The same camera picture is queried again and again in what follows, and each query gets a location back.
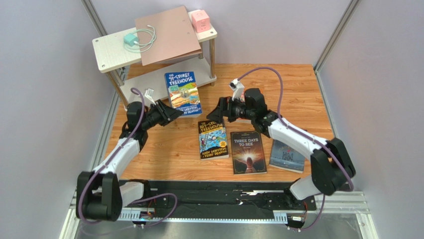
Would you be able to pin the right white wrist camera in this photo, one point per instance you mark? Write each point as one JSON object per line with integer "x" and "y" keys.
{"x": 238, "y": 90}

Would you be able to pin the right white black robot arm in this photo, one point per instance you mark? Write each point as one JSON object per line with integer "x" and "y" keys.
{"x": 331, "y": 166}

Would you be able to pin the blue-grey 1984 book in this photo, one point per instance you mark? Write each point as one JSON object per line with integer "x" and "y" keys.
{"x": 284, "y": 157}

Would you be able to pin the pink cube power socket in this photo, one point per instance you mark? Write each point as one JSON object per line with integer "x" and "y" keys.
{"x": 200, "y": 21}

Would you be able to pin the black three days book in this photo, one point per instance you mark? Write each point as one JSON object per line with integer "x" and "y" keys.
{"x": 247, "y": 153}

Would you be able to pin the blue 91-storey treehouse book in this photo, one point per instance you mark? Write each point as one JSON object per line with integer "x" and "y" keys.
{"x": 183, "y": 93}

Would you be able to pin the brown file folder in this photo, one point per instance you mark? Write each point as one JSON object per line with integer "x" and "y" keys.
{"x": 175, "y": 36}

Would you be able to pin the mint green charger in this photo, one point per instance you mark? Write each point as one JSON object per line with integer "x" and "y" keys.
{"x": 131, "y": 40}

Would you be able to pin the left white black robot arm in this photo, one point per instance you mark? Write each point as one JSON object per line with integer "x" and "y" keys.
{"x": 100, "y": 196}

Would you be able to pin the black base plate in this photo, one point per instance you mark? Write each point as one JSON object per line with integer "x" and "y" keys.
{"x": 221, "y": 200}

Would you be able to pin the black 169-storey treehouse book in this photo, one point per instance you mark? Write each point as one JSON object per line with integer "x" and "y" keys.
{"x": 213, "y": 142}

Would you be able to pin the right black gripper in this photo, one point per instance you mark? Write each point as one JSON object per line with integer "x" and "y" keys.
{"x": 226, "y": 108}

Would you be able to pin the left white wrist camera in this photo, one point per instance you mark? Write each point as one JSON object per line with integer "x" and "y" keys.
{"x": 148, "y": 96}

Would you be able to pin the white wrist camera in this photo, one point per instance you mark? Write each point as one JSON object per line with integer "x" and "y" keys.
{"x": 148, "y": 96}
{"x": 238, "y": 90}

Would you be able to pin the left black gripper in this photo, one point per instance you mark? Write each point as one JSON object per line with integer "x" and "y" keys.
{"x": 167, "y": 113}

